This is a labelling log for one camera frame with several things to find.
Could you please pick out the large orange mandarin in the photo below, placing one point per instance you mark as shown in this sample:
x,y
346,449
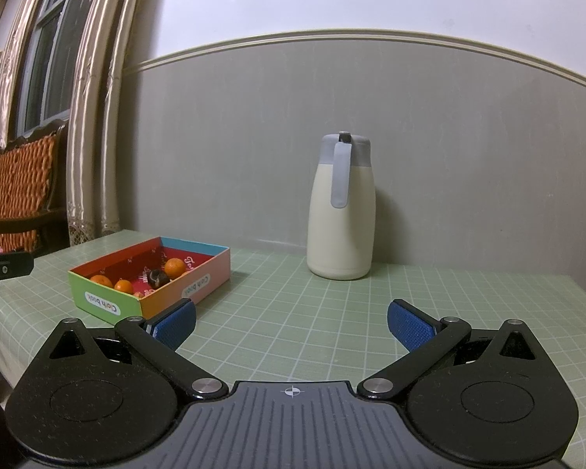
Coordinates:
x,y
175,267

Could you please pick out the orange wicker wooden sofa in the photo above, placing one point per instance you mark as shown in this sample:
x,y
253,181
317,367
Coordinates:
x,y
14,180

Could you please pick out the window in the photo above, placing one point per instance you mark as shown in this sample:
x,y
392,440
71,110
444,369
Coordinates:
x,y
58,68

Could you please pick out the green grid table mat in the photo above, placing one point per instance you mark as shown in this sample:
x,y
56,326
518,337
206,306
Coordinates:
x,y
298,312

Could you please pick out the colourful cardboard box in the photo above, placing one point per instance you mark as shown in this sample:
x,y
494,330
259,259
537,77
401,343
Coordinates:
x,y
205,278

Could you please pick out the small orange mandarin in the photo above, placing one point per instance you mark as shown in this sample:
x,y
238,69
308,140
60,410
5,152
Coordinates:
x,y
123,286

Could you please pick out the beige satin curtain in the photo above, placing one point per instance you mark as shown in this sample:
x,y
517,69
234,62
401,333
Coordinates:
x,y
102,107
22,58

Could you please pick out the cream thermos jug grey lid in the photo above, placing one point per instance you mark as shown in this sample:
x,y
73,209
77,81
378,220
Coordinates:
x,y
341,234

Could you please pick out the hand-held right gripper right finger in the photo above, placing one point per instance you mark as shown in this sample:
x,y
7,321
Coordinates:
x,y
410,325

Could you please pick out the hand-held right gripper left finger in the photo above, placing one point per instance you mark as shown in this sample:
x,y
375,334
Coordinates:
x,y
176,323

